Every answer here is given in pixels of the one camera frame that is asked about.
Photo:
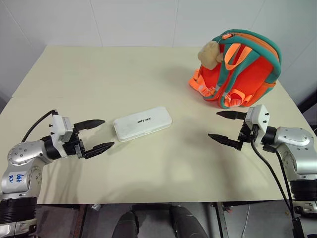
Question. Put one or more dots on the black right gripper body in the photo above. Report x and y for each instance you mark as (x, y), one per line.
(245, 135)

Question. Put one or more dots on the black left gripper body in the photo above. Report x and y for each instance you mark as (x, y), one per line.
(73, 145)

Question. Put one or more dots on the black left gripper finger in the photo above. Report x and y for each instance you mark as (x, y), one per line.
(99, 148)
(89, 123)

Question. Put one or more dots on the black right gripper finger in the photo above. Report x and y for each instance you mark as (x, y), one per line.
(224, 140)
(231, 114)

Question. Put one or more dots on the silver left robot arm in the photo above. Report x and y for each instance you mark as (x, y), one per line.
(23, 153)

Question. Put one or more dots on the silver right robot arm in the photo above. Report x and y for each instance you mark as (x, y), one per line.
(292, 146)

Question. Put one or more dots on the orange and teal backpack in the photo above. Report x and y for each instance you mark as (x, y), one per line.
(245, 74)

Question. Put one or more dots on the white pencil case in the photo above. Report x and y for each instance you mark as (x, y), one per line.
(142, 123)

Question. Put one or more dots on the beige plush toy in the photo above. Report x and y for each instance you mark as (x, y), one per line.
(210, 53)

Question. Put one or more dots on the dark rounded shape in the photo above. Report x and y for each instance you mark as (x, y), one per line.
(188, 221)
(126, 224)

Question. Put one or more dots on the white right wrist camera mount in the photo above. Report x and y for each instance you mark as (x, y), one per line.
(258, 117)

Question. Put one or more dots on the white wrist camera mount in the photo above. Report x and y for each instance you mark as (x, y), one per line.
(258, 117)
(59, 129)

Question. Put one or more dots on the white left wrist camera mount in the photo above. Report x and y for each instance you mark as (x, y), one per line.
(59, 129)

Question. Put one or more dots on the black table frame leg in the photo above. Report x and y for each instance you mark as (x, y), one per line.
(221, 220)
(83, 220)

